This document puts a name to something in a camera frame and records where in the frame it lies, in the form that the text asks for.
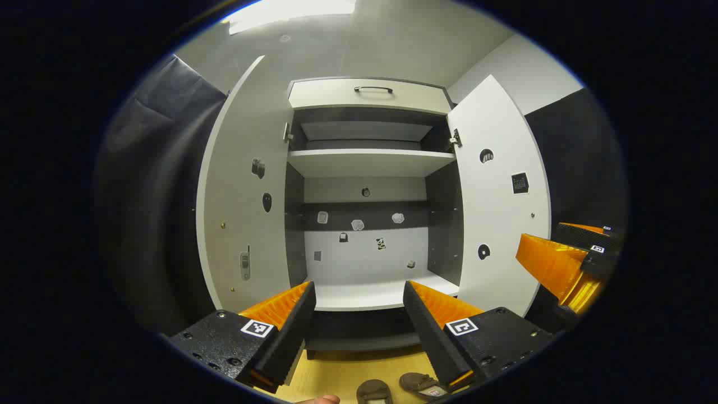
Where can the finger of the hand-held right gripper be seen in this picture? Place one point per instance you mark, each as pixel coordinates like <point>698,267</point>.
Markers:
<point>580,237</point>
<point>552,264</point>

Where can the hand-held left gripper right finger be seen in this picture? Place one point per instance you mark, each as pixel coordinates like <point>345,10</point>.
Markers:
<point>426,331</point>

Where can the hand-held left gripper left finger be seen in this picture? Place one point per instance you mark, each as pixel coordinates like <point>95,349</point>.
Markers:
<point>294,328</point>

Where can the brown shoe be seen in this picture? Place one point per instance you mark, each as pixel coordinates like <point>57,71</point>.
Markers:
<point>373,390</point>
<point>420,384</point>

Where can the white shoe cabinet door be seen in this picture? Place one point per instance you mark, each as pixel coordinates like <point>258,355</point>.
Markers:
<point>499,224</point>
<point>241,196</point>

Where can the white shoe cabinet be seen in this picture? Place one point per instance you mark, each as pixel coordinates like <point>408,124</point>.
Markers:
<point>370,163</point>

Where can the white cabinet drawer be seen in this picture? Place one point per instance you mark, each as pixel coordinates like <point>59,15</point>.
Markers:
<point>336,95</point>

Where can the black backdrop cloth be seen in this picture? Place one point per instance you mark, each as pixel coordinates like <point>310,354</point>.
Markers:
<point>578,168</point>
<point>151,196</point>

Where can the ceiling light panel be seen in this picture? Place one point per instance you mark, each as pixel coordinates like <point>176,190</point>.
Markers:
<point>286,14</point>

